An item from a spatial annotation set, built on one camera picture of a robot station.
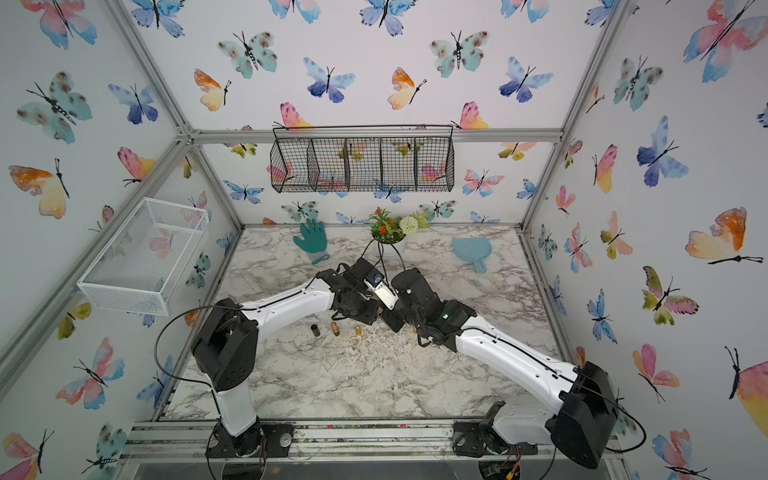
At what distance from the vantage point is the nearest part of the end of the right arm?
0.53 m

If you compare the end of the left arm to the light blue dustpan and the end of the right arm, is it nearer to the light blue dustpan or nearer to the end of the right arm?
the end of the right arm

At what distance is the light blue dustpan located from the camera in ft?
3.71

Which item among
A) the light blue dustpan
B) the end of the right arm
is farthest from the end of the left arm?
the light blue dustpan

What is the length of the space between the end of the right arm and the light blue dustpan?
57cm
